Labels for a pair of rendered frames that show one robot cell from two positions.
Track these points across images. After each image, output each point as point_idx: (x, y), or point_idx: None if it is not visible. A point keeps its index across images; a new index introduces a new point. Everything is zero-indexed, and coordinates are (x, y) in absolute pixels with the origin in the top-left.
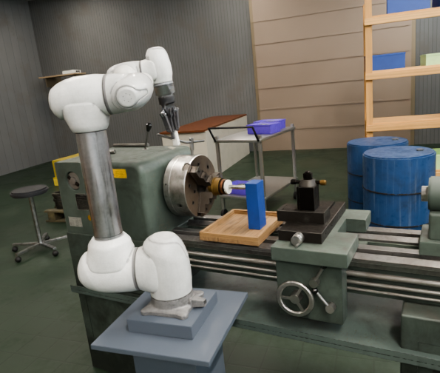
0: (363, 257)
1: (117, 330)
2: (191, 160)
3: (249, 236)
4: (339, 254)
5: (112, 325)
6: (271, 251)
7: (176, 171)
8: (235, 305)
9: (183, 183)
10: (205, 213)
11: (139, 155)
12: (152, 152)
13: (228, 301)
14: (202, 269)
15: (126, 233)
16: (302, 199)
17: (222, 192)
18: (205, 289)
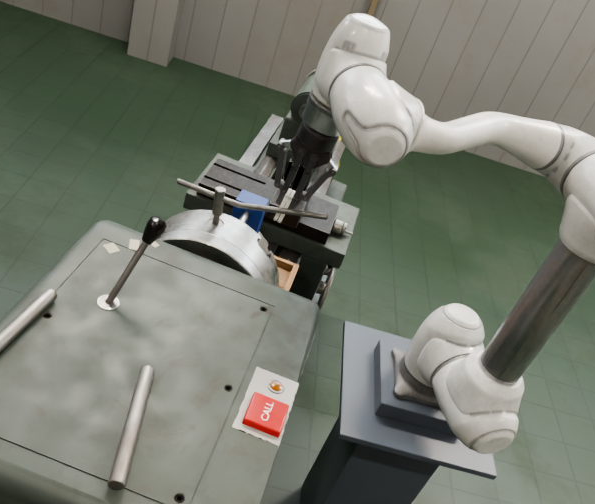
0: None
1: (461, 451)
2: (253, 230)
3: (294, 272)
4: (358, 212)
5: (454, 461)
6: (343, 259)
7: (266, 267)
8: (376, 333)
9: (278, 275)
10: None
11: (230, 304)
12: (195, 280)
13: (370, 339)
14: None
15: (479, 351)
16: (308, 182)
17: None
18: (345, 362)
